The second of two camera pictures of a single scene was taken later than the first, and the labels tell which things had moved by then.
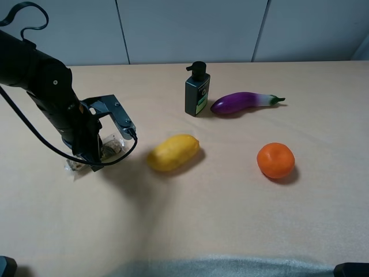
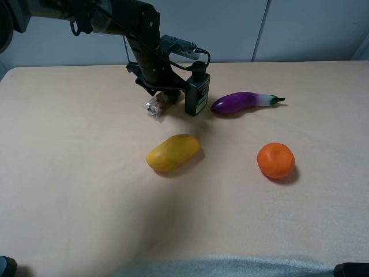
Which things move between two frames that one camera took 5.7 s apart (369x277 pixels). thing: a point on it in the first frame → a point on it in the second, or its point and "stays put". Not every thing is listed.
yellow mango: [173, 152] stays put
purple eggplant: [234, 103] stays put
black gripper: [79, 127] → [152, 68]
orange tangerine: [275, 160] stays put
